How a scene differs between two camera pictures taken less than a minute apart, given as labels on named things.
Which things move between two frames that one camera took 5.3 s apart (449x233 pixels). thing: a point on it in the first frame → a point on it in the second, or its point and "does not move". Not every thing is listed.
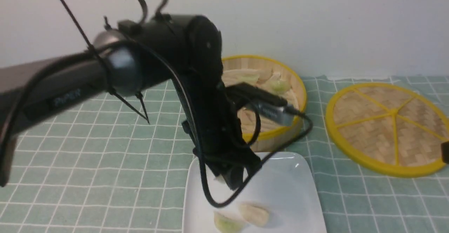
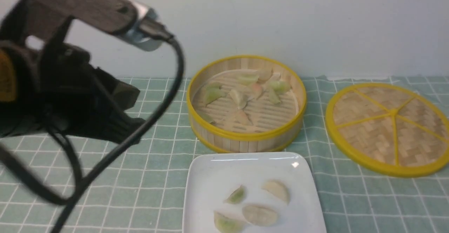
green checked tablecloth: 121,167 does not move
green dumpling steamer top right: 280,86 does not move
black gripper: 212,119 → 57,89
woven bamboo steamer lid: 390,129 does not move
